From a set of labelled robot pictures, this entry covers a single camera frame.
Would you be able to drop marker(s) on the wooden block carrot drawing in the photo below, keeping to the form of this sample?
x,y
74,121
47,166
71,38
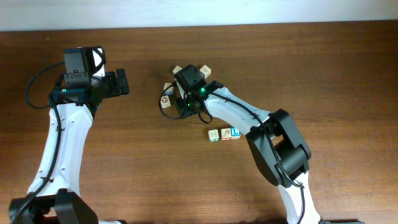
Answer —
x,y
225,134

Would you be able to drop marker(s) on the wooden block green V side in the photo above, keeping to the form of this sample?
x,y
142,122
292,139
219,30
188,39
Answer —
x,y
176,70

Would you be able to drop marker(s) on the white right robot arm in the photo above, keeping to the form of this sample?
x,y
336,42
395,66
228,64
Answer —
x,y
277,146

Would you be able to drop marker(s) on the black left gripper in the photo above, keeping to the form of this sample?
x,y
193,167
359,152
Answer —
x,y
114,88

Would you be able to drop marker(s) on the wooden block blue side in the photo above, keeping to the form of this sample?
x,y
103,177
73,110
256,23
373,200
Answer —
x,y
205,71

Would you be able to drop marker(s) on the wooden block green A side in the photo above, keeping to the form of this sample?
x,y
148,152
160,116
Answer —
x,y
213,135

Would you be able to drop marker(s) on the wooden block blue L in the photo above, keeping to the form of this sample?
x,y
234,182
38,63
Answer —
x,y
235,133

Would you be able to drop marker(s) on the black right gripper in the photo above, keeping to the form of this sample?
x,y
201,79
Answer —
x,y
180,103

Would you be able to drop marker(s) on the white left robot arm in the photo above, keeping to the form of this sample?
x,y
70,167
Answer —
x,y
69,126

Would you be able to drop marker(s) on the wooden block blue bottom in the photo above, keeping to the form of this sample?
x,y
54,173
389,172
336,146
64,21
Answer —
x,y
168,89

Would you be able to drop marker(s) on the wooden block soccer ball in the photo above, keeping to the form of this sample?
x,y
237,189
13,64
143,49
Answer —
x,y
165,102

